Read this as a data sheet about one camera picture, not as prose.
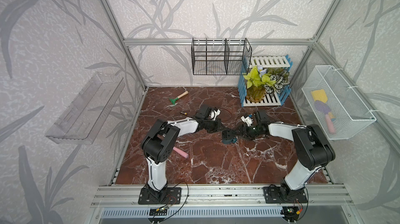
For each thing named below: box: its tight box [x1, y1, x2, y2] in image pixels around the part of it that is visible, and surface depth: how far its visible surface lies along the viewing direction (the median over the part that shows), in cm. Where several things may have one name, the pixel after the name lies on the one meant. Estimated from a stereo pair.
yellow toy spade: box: [311, 89, 328, 104], surface depth 88 cm
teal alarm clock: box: [221, 129, 237, 145], surface depth 91 cm
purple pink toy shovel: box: [314, 100, 336, 135], surface depth 78 cm
